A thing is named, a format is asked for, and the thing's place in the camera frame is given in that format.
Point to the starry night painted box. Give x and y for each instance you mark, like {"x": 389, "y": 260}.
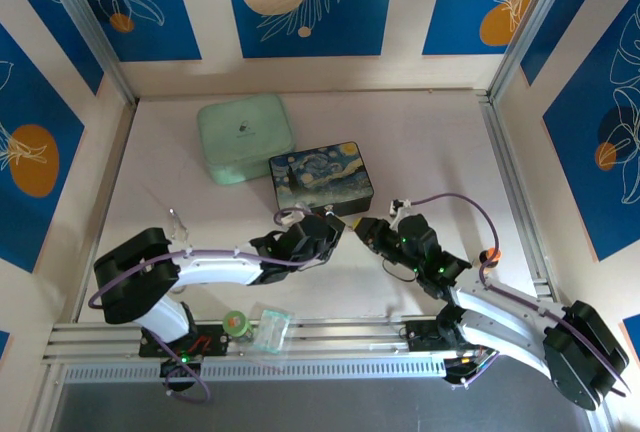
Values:
{"x": 320, "y": 174}

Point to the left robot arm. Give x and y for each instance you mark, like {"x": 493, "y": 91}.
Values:
{"x": 215, "y": 267}

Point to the orange black round object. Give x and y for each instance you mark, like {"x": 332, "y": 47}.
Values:
{"x": 492, "y": 255}

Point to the clear plastic box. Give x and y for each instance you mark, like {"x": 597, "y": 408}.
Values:
{"x": 270, "y": 329}

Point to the green round jar orange label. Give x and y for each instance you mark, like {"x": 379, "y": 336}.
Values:
{"x": 235, "y": 323}

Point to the mint green zip case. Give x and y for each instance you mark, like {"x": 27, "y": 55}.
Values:
{"x": 242, "y": 127}

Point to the black controller module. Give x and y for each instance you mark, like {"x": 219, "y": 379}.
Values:
{"x": 462, "y": 369}
{"x": 181, "y": 367}

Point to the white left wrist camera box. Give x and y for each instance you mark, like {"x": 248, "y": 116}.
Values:
{"x": 287, "y": 217}

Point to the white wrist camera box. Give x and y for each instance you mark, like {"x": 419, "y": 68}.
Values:
{"x": 401, "y": 208}
{"x": 287, "y": 217}

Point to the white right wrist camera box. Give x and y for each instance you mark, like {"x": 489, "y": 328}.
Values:
{"x": 401, "y": 208}

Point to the aluminium frame rail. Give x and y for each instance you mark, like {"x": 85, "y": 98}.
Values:
{"x": 340, "y": 337}

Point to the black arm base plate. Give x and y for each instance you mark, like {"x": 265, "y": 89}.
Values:
{"x": 215, "y": 344}
{"x": 420, "y": 339}

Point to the aluminium side rail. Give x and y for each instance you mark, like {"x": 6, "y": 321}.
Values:
{"x": 500, "y": 152}

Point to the blue floral wall poster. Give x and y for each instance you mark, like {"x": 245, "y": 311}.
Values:
{"x": 165, "y": 12}
{"x": 460, "y": 2}
{"x": 350, "y": 2}
{"x": 575, "y": 152}
{"x": 30, "y": 102}
{"x": 50, "y": 27}

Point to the aluminium corner post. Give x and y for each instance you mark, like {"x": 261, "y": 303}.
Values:
{"x": 530, "y": 22}
{"x": 85, "y": 17}

